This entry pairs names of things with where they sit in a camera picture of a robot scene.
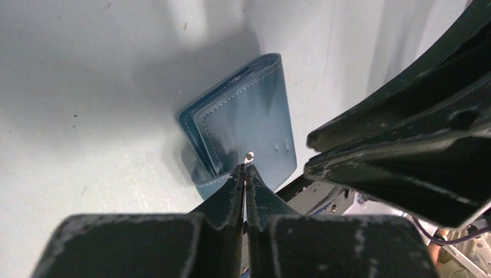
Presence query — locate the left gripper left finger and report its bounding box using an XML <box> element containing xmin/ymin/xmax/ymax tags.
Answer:
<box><xmin>32</xmin><ymin>164</ymin><xmax>246</xmax><ymax>277</ymax></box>

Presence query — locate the person in background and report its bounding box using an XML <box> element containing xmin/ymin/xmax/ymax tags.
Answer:
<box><xmin>427</xmin><ymin>233</ymin><xmax>490</xmax><ymax>277</ymax></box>

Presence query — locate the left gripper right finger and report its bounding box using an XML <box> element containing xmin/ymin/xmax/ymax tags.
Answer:
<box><xmin>245</xmin><ymin>166</ymin><xmax>438</xmax><ymax>277</ymax></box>

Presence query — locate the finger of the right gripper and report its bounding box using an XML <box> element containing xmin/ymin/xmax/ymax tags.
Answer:
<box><xmin>303</xmin><ymin>72</ymin><xmax>491</xmax><ymax>230</ymax></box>
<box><xmin>306</xmin><ymin>1</ymin><xmax>490</xmax><ymax>152</ymax></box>

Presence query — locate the blue card holder wallet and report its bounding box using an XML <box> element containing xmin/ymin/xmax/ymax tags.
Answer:
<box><xmin>178</xmin><ymin>53</ymin><xmax>297</xmax><ymax>199</ymax></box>

